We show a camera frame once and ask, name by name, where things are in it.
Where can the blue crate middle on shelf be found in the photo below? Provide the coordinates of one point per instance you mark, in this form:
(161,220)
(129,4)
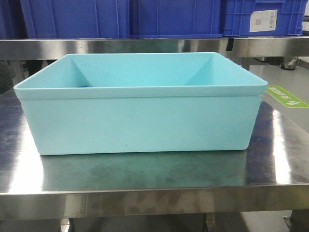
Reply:
(192,19)

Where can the blue crate on shelf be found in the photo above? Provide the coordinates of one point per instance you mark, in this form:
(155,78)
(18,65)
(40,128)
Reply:
(192,19)
(76,19)

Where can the stainless steel upper shelf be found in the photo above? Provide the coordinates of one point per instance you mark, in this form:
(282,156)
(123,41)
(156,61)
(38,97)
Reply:
(28,49)

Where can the blue crate left on shelf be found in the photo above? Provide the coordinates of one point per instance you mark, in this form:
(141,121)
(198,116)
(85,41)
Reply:
(76,19)

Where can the light blue plastic tub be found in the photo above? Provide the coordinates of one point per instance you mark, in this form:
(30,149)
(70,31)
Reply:
(141,102)

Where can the blue crate with white label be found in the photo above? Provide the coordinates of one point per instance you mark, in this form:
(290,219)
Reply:
(242,18)

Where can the green floor sign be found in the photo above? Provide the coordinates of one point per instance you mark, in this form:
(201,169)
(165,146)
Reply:
(285,97)

